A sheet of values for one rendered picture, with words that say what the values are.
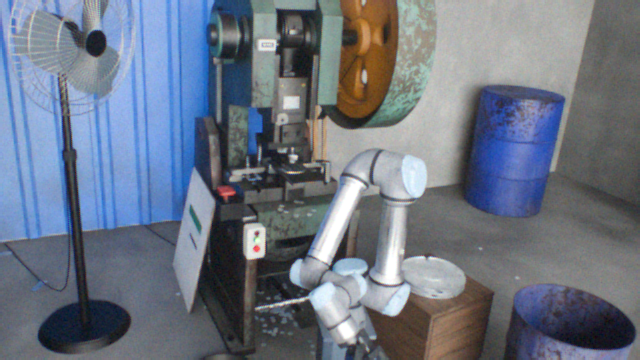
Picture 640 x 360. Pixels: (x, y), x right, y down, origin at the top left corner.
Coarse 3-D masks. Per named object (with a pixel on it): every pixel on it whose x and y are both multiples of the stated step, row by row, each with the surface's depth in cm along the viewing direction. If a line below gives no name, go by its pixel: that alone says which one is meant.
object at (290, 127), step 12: (288, 72) 233; (288, 84) 230; (300, 84) 233; (288, 96) 232; (300, 96) 235; (288, 108) 234; (300, 108) 237; (264, 120) 244; (288, 120) 236; (300, 120) 239; (264, 132) 245; (276, 132) 236; (288, 132) 234; (300, 132) 236
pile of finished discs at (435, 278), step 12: (408, 264) 247; (420, 264) 248; (432, 264) 249; (444, 264) 250; (408, 276) 237; (420, 276) 238; (432, 276) 238; (444, 276) 238; (456, 276) 240; (420, 288) 230; (432, 288) 229; (444, 288) 230; (456, 288) 230
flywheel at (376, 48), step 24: (360, 0) 250; (384, 0) 228; (360, 24) 241; (384, 24) 234; (360, 48) 242; (384, 48) 232; (360, 72) 255; (384, 72) 233; (360, 96) 253; (384, 96) 229
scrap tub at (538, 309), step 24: (528, 288) 219; (552, 288) 221; (528, 312) 223; (552, 312) 225; (576, 312) 221; (600, 312) 214; (528, 336) 195; (552, 336) 228; (576, 336) 223; (600, 336) 215; (624, 336) 203
